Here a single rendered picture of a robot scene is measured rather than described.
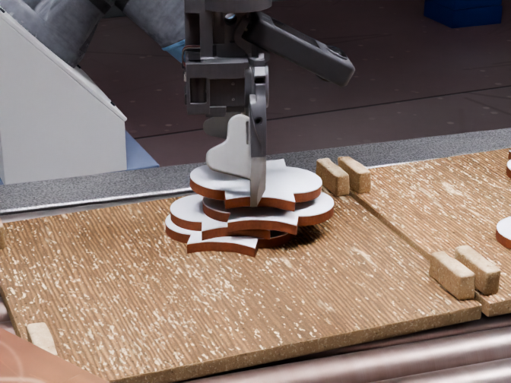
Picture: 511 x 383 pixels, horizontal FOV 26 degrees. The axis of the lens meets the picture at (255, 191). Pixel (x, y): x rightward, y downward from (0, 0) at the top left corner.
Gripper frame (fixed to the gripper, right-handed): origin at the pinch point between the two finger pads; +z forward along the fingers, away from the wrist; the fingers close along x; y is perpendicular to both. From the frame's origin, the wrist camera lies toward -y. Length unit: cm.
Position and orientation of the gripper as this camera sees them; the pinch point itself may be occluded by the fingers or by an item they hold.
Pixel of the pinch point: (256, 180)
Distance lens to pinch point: 116.0
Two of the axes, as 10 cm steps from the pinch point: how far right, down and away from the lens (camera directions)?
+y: -10.0, 0.3, -0.7
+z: 0.0, 9.2, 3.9
